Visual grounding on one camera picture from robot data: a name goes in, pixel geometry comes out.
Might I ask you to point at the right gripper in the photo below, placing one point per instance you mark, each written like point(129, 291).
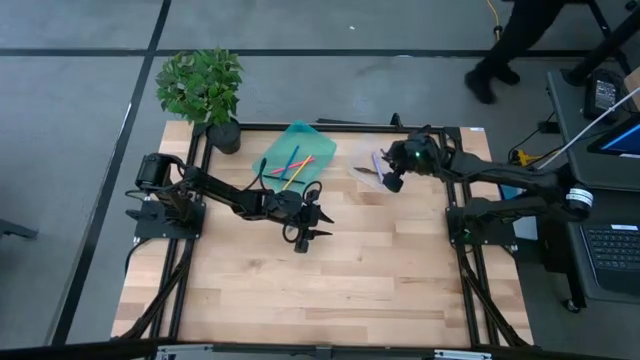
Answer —
point(412, 152)

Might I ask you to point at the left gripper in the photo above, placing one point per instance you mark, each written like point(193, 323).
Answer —
point(300, 215)

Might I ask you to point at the translucent purple pen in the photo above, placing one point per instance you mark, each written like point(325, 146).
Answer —
point(377, 167)

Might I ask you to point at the yellow pencil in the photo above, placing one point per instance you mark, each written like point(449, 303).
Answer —
point(300, 170)

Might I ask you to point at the pink pencil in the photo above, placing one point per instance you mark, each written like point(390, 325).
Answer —
point(302, 163)

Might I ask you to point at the blue pencil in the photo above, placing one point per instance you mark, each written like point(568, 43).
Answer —
point(293, 155)

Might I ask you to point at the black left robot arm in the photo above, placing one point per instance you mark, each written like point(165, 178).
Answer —
point(220, 187)

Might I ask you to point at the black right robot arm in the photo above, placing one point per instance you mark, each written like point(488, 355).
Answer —
point(500, 172)

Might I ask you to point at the clear plastic bin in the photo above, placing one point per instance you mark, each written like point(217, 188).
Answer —
point(362, 157)

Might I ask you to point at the green translucent plastic bin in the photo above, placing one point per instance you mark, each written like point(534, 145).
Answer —
point(310, 140)

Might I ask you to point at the yellow plug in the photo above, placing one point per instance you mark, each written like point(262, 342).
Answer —
point(522, 157)

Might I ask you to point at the person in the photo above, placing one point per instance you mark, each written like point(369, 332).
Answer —
point(520, 35)

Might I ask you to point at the green plant in black pot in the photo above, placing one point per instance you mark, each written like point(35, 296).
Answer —
point(200, 85)

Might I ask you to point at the dark side desk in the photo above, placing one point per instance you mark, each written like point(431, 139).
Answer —
point(575, 130)

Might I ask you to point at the black power adapter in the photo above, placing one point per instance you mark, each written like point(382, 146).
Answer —
point(605, 95)

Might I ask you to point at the monitor with blue screen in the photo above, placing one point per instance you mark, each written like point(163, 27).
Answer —
point(622, 140)

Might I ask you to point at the black desk leg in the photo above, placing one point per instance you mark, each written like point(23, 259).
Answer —
point(605, 47)

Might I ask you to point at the black laptop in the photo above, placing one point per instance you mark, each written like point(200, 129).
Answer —
point(615, 255)

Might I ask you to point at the black furniture foot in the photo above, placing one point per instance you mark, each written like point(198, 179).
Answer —
point(15, 229)

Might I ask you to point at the black table frame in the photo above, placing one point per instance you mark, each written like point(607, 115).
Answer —
point(350, 128)

